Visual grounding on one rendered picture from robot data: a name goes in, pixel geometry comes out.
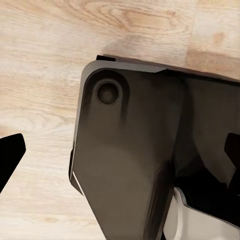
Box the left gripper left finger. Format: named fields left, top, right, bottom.
left=0, top=133, right=26, bottom=193

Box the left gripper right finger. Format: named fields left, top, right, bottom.
left=224, top=133, right=240, bottom=173

